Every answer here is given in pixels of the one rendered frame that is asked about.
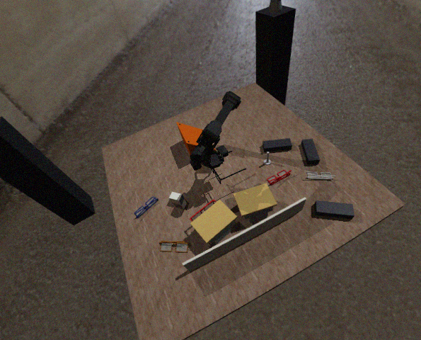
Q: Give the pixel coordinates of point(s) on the dark blue glasses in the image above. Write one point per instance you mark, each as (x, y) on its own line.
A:
(143, 209)

